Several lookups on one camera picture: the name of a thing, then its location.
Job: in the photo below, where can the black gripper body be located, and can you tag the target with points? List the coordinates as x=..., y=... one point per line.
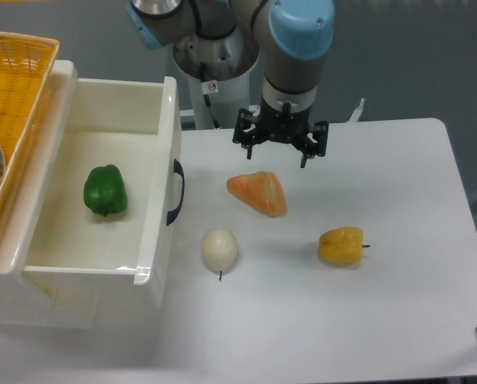
x=284, y=117

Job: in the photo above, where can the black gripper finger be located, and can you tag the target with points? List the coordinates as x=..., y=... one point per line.
x=248, y=131
x=312, y=141

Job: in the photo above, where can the white drawer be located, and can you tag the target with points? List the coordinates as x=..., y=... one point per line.
x=135, y=126

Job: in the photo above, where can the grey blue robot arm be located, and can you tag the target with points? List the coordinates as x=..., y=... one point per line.
x=294, y=35

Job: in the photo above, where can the white drawer cabinet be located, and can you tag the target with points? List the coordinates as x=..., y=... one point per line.
x=22, y=300

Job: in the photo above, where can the orange slice toy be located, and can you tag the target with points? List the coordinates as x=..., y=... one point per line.
x=261, y=190

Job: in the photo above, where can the yellow bell pepper toy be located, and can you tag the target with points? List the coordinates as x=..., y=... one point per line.
x=343, y=245

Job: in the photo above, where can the white pear toy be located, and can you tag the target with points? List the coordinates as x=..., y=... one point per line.
x=219, y=249

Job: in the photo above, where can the green bell pepper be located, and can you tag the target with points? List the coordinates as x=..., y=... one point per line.
x=104, y=191

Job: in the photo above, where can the yellow woven basket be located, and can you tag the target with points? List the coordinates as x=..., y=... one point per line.
x=25, y=65

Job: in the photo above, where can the white table clamp bracket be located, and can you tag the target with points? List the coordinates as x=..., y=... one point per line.
x=357, y=112

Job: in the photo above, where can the black top drawer handle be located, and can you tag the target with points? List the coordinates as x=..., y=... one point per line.
x=179, y=189

